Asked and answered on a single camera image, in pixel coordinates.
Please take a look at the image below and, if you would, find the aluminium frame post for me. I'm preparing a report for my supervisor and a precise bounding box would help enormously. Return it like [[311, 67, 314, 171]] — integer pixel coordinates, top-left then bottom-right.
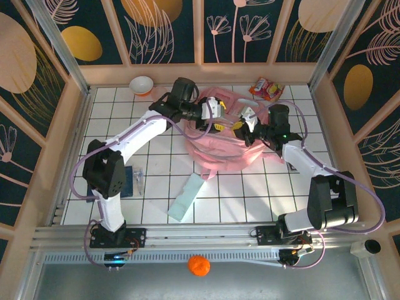
[[24, 0, 91, 94], [308, 0, 374, 90]]

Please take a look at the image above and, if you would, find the orange red snack packet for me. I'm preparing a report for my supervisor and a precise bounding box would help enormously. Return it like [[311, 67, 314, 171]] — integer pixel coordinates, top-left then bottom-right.
[[248, 77, 286, 101]]

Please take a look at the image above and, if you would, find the dark blue notebook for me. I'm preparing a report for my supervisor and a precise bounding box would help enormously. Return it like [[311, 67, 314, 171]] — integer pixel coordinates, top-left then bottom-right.
[[86, 165, 136, 203]]

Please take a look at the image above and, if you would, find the white slotted cable duct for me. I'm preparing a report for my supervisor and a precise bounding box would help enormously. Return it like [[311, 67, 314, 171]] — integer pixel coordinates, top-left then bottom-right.
[[43, 252, 282, 266]]

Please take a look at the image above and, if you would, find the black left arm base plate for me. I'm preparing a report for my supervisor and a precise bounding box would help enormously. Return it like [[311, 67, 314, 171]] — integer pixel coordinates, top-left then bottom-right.
[[89, 227, 147, 249]]

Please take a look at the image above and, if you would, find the pale teal box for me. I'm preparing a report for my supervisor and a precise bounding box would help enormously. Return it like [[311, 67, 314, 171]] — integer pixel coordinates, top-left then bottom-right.
[[167, 172, 207, 223]]

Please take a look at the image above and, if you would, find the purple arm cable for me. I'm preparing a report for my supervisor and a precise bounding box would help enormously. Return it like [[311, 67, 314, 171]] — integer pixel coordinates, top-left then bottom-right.
[[71, 106, 216, 268], [254, 100, 387, 269]]

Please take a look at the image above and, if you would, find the orange crumpled ball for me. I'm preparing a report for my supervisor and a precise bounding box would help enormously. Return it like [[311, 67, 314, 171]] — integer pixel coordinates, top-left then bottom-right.
[[187, 255, 211, 278]]

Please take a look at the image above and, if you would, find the pink backpack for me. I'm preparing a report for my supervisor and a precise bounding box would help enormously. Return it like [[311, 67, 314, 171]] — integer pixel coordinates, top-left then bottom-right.
[[182, 86, 284, 181]]

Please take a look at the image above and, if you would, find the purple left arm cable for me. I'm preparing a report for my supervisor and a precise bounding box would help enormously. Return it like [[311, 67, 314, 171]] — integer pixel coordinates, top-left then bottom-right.
[[71, 106, 216, 268]]

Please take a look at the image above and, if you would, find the black cylinder on grey block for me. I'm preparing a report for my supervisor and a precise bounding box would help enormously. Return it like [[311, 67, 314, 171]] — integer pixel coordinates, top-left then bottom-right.
[[349, 239, 382, 259]]

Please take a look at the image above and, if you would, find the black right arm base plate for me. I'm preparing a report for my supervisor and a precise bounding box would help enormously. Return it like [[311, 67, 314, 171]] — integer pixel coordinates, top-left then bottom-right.
[[256, 225, 313, 246]]

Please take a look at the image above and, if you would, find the clear pen pouch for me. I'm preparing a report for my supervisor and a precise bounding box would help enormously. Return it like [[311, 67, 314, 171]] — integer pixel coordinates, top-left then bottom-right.
[[132, 166, 145, 197]]

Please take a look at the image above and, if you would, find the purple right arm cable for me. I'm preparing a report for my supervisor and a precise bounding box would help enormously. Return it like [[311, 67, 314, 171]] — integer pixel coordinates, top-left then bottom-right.
[[254, 100, 387, 269]]

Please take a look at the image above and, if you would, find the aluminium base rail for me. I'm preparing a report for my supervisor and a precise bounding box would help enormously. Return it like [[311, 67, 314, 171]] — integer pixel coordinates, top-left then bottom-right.
[[31, 221, 368, 251]]

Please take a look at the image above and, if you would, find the beige wooden enclosure frame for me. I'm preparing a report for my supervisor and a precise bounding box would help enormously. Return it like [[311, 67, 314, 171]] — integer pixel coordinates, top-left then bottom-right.
[[0, 0, 400, 273]]

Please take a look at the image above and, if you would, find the white orange bowl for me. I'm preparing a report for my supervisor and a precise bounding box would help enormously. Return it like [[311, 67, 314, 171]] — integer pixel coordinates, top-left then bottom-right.
[[129, 76, 154, 97]]

